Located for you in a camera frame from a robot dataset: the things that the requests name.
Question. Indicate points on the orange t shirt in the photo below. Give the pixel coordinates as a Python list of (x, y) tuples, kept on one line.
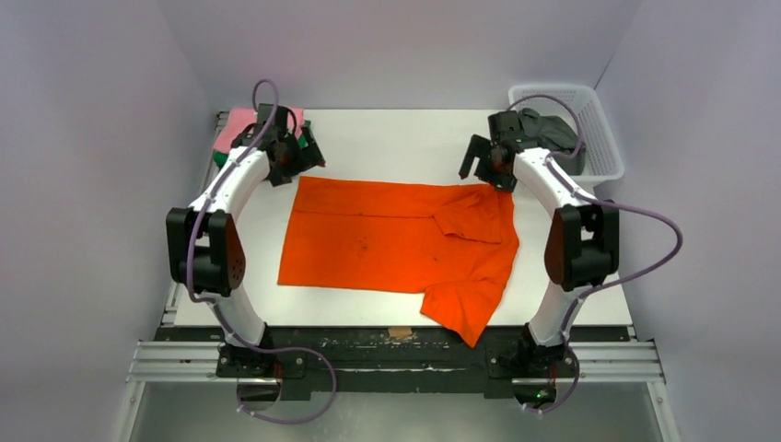
[(453, 245)]

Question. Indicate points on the white plastic basket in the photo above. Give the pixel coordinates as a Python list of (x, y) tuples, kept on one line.
[(577, 105)]

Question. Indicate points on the pink folded t shirt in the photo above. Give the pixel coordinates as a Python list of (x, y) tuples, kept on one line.
[(238, 118)]

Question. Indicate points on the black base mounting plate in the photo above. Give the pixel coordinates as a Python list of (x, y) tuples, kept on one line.
[(430, 360)]

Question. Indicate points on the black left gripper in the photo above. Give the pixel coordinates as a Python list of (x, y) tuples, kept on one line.
[(306, 159)]

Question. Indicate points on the grey t shirt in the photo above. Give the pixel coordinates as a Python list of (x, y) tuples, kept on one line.
[(552, 133)]

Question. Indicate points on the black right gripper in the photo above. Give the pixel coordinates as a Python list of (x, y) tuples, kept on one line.
[(480, 161)]

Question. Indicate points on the green folded t shirt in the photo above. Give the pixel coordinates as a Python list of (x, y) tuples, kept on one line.
[(221, 160)]

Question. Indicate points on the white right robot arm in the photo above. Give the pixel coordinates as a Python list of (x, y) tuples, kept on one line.
[(582, 248)]

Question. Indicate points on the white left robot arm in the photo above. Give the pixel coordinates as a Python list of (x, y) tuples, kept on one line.
[(205, 250)]

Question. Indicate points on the aluminium frame rail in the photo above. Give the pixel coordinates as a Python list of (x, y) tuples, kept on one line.
[(199, 362)]

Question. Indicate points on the brown tape piece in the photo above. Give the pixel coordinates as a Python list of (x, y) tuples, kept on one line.
[(398, 333)]

